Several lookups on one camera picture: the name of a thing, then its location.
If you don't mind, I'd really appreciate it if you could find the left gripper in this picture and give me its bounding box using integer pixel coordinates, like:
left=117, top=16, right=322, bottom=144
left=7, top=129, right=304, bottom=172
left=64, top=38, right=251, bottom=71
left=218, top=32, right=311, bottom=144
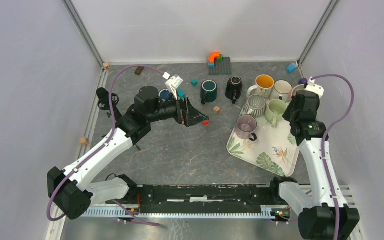
left=147, top=90, right=209, bottom=128

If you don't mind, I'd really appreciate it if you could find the pink mug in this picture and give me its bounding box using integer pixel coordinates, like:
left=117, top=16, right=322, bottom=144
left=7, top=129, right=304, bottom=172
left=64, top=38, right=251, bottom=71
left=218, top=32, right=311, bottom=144
left=288, top=84, right=306, bottom=101

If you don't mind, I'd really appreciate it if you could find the light green mug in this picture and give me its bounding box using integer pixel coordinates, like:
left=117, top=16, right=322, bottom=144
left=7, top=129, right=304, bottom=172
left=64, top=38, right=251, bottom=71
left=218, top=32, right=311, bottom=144
left=264, top=99, right=287, bottom=127

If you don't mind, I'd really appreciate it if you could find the dark green mug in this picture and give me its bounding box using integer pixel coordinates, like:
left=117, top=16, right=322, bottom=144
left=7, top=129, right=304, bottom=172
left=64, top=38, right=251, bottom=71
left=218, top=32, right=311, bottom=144
left=200, top=80, right=218, bottom=105

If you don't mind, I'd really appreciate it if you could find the cream white mug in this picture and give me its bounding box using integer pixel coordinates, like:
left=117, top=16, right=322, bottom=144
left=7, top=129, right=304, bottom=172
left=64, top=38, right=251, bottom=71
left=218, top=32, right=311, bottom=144
left=269, top=79, right=293, bottom=103

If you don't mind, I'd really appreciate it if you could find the navy blue mug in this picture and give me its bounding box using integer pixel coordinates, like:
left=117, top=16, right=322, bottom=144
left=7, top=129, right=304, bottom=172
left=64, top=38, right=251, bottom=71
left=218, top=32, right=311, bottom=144
left=158, top=89, right=173, bottom=102

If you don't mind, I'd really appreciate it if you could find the white floral mug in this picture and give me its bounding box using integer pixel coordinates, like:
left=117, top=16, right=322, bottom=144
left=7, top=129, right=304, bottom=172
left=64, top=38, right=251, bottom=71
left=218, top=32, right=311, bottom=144
left=246, top=74, right=275, bottom=100

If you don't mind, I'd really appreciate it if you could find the white ribbed mug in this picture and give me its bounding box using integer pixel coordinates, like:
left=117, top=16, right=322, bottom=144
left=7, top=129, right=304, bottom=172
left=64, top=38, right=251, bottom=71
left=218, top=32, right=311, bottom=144
left=243, top=94, right=266, bottom=118

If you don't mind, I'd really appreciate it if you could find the mauve purple mug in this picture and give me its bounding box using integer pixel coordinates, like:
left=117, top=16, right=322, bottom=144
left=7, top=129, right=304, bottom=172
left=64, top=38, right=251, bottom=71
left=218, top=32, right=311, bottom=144
left=234, top=114, right=258, bottom=142

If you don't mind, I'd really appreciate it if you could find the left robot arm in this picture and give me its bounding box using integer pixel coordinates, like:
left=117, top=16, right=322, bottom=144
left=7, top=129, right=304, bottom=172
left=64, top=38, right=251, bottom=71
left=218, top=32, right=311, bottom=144
left=47, top=86, right=209, bottom=220

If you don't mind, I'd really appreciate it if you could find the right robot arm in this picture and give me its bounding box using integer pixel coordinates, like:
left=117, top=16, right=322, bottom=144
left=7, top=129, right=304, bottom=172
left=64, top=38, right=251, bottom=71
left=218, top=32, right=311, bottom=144
left=268, top=90, right=360, bottom=240

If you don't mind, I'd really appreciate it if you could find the black mug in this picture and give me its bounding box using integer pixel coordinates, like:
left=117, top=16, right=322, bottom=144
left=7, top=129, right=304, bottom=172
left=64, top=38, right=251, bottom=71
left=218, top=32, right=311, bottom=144
left=225, top=76, right=243, bottom=104

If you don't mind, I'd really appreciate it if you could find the small wooden cube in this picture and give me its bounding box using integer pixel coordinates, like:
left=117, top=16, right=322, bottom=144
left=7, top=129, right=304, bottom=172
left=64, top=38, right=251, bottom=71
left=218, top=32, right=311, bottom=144
left=213, top=106, right=221, bottom=114

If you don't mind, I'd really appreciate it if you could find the teal block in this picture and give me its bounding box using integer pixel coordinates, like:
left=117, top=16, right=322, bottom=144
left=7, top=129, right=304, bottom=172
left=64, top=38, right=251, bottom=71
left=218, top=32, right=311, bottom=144
left=177, top=88, right=185, bottom=99

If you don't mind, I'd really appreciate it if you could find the purple and red block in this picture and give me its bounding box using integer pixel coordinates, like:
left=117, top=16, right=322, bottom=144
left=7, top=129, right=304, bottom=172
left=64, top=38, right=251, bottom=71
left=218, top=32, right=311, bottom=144
left=298, top=78, right=308, bottom=86

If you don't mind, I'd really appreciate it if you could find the teal cube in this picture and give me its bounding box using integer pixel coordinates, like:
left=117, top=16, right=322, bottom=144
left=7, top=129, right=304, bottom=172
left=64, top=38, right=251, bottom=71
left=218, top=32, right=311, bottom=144
left=190, top=79, right=199, bottom=87

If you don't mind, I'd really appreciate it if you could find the light blue block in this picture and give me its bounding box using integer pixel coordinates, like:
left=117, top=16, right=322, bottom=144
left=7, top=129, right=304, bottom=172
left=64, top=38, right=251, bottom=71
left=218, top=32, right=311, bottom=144
left=286, top=62, right=298, bottom=73

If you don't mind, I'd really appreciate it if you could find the grey lego baseplate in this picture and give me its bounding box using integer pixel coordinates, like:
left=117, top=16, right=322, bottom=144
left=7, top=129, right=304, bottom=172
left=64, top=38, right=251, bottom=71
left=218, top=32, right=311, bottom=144
left=208, top=57, right=232, bottom=75

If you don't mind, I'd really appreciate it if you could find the floral leaf tray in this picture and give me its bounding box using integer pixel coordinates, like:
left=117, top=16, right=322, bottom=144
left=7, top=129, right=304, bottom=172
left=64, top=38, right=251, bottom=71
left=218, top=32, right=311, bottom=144
left=226, top=114, right=300, bottom=177

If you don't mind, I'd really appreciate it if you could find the green lego brick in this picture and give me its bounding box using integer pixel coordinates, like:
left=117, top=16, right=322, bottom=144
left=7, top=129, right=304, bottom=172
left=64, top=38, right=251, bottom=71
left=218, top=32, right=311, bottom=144
left=215, top=54, right=223, bottom=62

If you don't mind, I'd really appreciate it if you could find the orange curved lego piece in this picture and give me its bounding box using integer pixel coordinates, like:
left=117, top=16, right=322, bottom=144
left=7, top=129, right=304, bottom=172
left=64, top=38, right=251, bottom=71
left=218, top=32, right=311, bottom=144
left=208, top=51, right=221, bottom=63

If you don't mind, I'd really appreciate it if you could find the brown block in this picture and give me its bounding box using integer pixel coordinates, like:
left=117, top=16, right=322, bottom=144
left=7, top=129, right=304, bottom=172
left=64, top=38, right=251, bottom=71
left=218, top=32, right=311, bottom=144
left=134, top=66, right=145, bottom=76

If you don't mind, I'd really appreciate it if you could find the corner wooden cube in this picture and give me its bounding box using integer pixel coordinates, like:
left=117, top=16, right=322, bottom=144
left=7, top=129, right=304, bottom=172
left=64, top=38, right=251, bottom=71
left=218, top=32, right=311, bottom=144
left=103, top=62, right=110, bottom=71

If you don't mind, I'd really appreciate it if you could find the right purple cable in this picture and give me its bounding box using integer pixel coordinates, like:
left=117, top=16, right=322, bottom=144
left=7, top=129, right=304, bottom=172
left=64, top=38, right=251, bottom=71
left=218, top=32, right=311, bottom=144
left=278, top=74, right=356, bottom=240

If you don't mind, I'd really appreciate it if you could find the purple cable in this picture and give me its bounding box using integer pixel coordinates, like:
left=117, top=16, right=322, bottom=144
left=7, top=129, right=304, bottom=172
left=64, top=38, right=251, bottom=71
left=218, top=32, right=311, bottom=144
left=46, top=64, right=166, bottom=228
left=278, top=74, right=356, bottom=240

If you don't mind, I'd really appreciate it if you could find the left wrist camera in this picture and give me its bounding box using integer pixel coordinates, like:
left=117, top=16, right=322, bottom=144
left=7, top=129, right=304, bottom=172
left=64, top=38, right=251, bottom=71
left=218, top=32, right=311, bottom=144
left=162, top=72, right=183, bottom=100

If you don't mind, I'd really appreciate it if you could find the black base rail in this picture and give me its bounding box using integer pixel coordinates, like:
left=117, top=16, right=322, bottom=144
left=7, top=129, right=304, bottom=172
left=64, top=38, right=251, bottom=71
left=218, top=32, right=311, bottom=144
left=117, top=184, right=292, bottom=214

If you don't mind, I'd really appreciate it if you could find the wooden cube by rail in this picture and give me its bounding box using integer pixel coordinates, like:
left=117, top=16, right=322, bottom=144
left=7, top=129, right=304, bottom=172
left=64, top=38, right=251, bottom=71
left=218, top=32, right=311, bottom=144
left=79, top=136, right=89, bottom=146

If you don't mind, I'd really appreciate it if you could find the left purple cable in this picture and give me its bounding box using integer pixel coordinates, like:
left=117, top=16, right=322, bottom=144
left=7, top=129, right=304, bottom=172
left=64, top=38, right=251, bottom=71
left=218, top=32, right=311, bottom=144
left=46, top=64, right=166, bottom=228

